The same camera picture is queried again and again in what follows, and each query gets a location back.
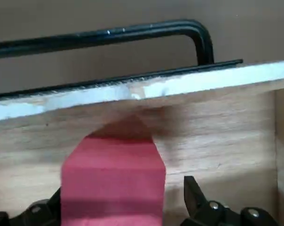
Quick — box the wooden drawer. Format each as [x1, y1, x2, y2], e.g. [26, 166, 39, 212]
[0, 18, 284, 226]

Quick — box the black metal drawer handle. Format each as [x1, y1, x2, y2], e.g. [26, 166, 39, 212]
[0, 19, 244, 102]

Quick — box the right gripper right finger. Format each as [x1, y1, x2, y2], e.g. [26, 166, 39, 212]
[183, 175, 280, 226]

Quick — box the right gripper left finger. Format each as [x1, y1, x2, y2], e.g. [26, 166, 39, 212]
[0, 186, 63, 226]

